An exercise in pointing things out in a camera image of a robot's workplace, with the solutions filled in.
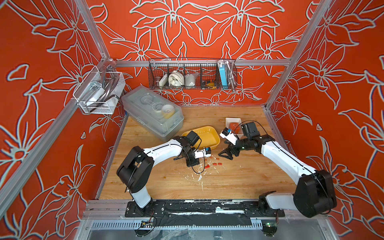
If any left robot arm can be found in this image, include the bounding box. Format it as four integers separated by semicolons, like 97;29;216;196
117;131;211;209

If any orange cube block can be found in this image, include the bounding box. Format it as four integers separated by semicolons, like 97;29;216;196
229;122;239;129

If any clear wall-mounted bin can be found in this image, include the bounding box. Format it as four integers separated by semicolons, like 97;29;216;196
73;67;126;115

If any white square box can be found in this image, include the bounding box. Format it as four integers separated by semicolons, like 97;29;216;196
226;118;244;139

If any yellow plastic tray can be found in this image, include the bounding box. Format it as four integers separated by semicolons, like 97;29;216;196
182;126;221;150

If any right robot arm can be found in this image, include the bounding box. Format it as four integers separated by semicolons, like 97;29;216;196
219;121;337;218

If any yellow tape roll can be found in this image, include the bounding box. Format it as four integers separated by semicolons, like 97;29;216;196
162;105;175;119

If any blue box in basket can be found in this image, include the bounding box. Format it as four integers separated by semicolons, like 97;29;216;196
218;60;228;89

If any black wire wall basket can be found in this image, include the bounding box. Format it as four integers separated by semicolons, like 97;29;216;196
148;58;238;91

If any white cloth in basket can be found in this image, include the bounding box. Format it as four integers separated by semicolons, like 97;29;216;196
168;71;185;87

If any clear lidded storage container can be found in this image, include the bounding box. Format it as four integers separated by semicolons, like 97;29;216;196
121;86;184;142

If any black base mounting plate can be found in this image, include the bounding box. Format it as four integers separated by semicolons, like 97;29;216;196
125;200;285;218

